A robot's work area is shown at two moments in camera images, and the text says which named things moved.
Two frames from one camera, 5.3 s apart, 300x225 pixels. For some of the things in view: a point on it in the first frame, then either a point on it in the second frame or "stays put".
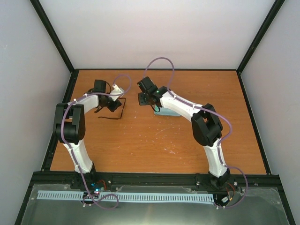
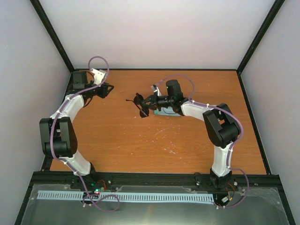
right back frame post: [266, 23] stays put
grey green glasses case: [166, 111] stays put
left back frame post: [41, 13] stays put
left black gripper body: [111, 108] → [100, 93]
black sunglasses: [105, 101] → [138, 101]
